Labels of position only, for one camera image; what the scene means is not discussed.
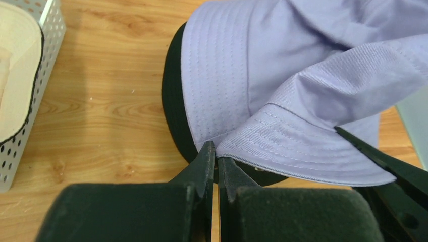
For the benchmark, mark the beige bucket hat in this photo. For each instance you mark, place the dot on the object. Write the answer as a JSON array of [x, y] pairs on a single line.
[[176, 118]]

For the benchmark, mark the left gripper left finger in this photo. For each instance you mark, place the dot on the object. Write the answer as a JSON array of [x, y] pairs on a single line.
[[179, 210]]

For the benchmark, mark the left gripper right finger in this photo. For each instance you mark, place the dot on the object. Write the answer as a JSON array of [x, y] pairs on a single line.
[[249, 212]]

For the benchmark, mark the cream straw-coloured bucket hat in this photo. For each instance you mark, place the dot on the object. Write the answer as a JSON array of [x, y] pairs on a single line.
[[21, 51]]

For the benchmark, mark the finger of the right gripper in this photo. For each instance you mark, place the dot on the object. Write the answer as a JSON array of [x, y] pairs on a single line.
[[409, 177], [401, 212]]

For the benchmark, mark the lavender bucket hat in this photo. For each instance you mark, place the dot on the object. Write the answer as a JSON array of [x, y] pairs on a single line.
[[269, 81]]

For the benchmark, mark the white perforated plastic basket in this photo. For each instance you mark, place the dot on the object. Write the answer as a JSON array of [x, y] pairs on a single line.
[[49, 16]]

